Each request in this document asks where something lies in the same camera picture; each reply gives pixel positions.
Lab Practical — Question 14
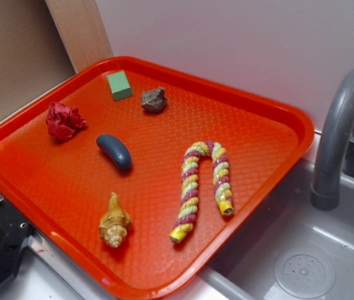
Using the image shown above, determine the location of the crumpled red paper ball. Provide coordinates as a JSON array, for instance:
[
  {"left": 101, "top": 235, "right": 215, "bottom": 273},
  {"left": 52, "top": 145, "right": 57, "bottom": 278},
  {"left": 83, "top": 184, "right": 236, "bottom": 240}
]
[{"left": 46, "top": 102, "right": 87, "bottom": 141}]

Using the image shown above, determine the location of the tan spiral seashell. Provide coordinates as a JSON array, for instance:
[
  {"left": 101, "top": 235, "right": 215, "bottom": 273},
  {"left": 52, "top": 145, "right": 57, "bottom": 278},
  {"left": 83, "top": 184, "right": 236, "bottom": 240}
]
[{"left": 99, "top": 192, "right": 132, "bottom": 249}]

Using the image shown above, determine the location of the green foam block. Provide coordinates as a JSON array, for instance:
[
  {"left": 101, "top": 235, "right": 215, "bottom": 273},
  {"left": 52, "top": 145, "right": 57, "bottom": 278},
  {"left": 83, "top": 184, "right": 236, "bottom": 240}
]
[{"left": 107, "top": 71, "right": 133, "bottom": 101}]

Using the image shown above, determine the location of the dark blue bean-shaped object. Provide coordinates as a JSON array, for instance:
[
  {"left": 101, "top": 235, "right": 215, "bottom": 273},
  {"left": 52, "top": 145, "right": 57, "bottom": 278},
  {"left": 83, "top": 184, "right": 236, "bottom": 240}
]
[{"left": 96, "top": 134, "right": 132, "bottom": 171}]

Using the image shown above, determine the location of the grey plastic faucet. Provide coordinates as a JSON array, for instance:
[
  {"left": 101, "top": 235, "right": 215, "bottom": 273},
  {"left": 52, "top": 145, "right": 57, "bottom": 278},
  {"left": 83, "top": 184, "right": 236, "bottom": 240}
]
[{"left": 311, "top": 69, "right": 354, "bottom": 211}]

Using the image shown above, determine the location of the grey plastic sink basin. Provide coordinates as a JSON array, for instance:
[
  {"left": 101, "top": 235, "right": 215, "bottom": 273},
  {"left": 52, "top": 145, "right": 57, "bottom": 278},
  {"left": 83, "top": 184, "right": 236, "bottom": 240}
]
[{"left": 200, "top": 160, "right": 354, "bottom": 299}]

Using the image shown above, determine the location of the brown grey rock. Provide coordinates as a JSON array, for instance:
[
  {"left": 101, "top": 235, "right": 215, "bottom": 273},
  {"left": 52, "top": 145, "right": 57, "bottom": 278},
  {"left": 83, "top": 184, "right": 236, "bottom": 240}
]
[{"left": 141, "top": 87, "right": 168, "bottom": 113}]

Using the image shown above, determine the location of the orange plastic tray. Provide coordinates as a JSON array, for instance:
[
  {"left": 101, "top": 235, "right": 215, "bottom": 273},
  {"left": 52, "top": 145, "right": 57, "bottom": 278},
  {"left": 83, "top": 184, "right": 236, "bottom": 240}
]
[{"left": 0, "top": 57, "right": 314, "bottom": 299}]

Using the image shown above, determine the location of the light wooden board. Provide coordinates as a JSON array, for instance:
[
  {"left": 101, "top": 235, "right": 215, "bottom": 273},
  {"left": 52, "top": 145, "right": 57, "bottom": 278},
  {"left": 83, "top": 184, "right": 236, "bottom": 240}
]
[{"left": 46, "top": 0, "right": 113, "bottom": 73}]

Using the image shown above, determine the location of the multicoloured twisted rope toy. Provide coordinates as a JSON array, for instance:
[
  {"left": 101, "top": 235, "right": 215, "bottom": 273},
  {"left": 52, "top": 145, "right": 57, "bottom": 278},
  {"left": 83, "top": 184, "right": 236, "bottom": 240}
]
[{"left": 169, "top": 141, "right": 235, "bottom": 243}]

